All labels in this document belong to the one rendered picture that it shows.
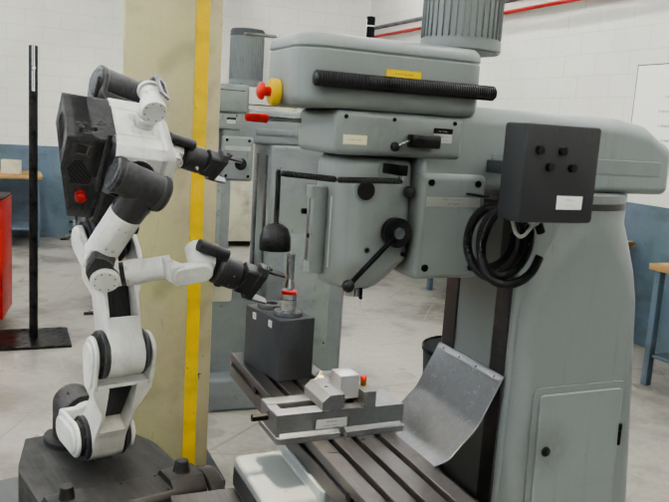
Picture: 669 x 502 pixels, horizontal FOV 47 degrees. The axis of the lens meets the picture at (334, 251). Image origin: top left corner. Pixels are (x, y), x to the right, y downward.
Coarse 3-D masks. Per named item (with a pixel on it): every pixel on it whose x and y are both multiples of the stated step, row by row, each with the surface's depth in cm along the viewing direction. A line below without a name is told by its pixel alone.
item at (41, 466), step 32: (32, 448) 254; (64, 448) 253; (128, 448) 259; (160, 448) 260; (32, 480) 232; (64, 480) 234; (96, 480) 235; (128, 480) 232; (160, 480) 233; (192, 480) 232
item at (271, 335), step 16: (256, 304) 241; (272, 304) 240; (256, 320) 235; (272, 320) 226; (288, 320) 224; (304, 320) 227; (256, 336) 235; (272, 336) 227; (288, 336) 225; (304, 336) 228; (256, 352) 236; (272, 352) 227; (288, 352) 226; (304, 352) 229; (256, 368) 236; (272, 368) 228; (288, 368) 227; (304, 368) 230
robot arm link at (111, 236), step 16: (112, 224) 195; (128, 224) 195; (96, 240) 198; (112, 240) 197; (128, 240) 200; (96, 256) 198; (112, 256) 200; (96, 272) 200; (112, 272) 201; (96, 288) 202; (112, 288) 204
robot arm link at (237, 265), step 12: (240, 264) 218; (252, 264) 223; (264, 264) 223; (228, 276) 215; (240, 276) 217; (252, 276) 220; (264, 276) 221; (228, 288) 220; (240, 288) 221; (252, 288) 222
